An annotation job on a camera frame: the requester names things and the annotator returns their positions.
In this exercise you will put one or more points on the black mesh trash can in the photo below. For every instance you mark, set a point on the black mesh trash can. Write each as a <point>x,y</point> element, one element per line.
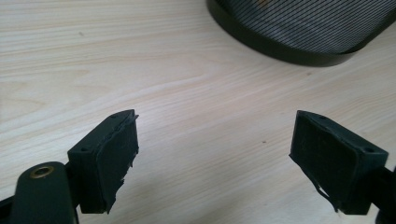
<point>305,28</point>

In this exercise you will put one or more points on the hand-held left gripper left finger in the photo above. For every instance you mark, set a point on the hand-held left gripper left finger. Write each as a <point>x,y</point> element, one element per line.
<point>102,168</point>

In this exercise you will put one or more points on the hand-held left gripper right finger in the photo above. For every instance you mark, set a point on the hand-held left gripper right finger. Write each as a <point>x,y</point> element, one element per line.
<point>336,161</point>

